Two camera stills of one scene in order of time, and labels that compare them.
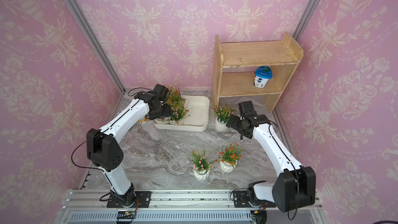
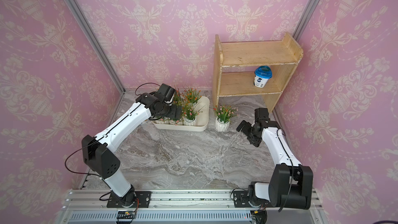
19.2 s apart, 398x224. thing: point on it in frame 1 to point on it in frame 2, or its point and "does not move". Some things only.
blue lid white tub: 263,74 does not move
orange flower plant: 228,159 to 191,96
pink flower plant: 223,112 does not move
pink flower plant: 201,166 to 189,114
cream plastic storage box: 197,108 does not move
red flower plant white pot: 174,99 does not move
